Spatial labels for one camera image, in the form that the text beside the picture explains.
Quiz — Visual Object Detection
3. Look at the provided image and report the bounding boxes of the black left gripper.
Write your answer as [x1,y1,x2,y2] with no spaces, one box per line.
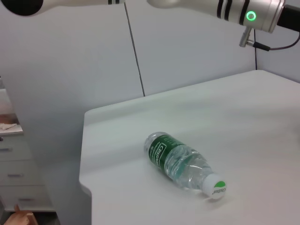
[276,4,300,30]

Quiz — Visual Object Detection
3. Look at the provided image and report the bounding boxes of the clear green-label water bottle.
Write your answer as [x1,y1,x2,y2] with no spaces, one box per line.
[143,131,228,202]

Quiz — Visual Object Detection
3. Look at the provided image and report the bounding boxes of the white crumpled tissue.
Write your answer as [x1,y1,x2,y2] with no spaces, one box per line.
[0,121,18,131]

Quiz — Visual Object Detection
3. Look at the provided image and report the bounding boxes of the white drawer cabinet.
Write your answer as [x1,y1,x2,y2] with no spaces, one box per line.
[0,130,56,213]

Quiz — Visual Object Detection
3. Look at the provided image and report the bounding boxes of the small wooden stool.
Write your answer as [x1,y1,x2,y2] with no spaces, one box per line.
[4,204,37,225]

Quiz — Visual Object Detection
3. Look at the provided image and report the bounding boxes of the left gripper cable with plug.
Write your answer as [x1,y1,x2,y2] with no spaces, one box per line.
[238,26,300,51]

